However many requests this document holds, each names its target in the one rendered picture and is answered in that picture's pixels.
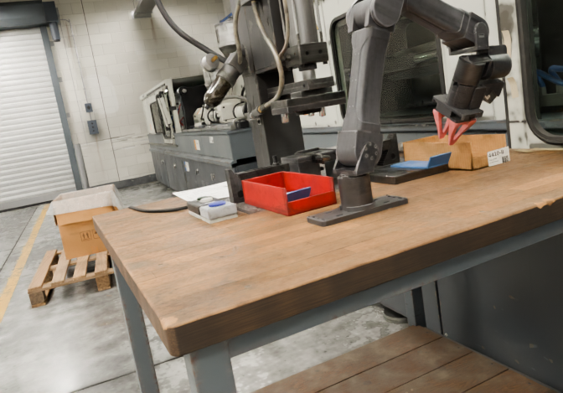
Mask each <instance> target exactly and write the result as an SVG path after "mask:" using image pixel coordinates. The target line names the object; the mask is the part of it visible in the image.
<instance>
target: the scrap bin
mask: <svg viewBox="0 0 563 393"><path fill-rule="evenodd" d="M241 184H242V188H243V194H244V199H245V203H246V204H249V205H252V206H255V207H258V208H261V209H266V210H269V211H272V212H275V213H278V214H281V215H285V216H292V215H298V214H301V213H304V212H308V211H311V210H315V209H320V208H323V207H327V206H329V205H333V204H336V203H337V200H336V194H335V188H334V181H333V177H328V176H321V175H313V174H306V173H293V172H285V171H282V172H278V173H271V174H267V175H263V176H260V177H255V178H248V179H245V180H241ZM307 187H311V191H310V195H309V197H306V198H303V199H297V200H293V201H290V202H288V199H287V193H289V192H292V191H295V190H299V189H304V188H307Z"/></svg>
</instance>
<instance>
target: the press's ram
mask: <svg viewBox="0 0 563 393"><path fill-rule="evenodd" d="M304 66H305V67H302V68H301V67H300V65H299V66H298V70H299V71H301V72H302V80H301V81H298V82H294V83H291V84H286V85H284V89H283V92H282V94H281V95H282V96H285V95H291V99H286V100H281V101H273V102H271V112H272V115H280V114H281V121H282V123H284V124H287V123H288V122H289V118H288V113H292V112H296V113H297V116H300V115H307V114H308V116H315V114H314V113H317V112H319V116H320V117H324V116H326V110H325V107H326V106H336V105H340V104H345V103H346V98H345V91H344V90H339V91H334V92H333V87H332V86H334V79H333V75H332V76H328V77H323V78H317V79H316V73H315V69H317V68H318V67H317V63H311V64H305V65H304ZM278 88H279V86H277V87H273V88H270V89H267V93H268V97H269V98H270V97H275V96H276V94H277V92H278Z"/></svg>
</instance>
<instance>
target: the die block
mask: <svg viewBox="0 0 563 393"><path fill-rule="evenodd" d="M330 157H331V159H329V160H325V161H324V165H325V171H326V176H328V177H333V178H338V176H340V174H336V173H333V166H334V164H335V161H336V154H334V155H330ZM281 162H282V163H289V167H290V172H293V173H306V174H313V175H321V169H320V164H319V163H312V159H311V160H307V161H303V162H299V163H294V162H283V161H281ZM321 176H322V175H321Z"/></svg>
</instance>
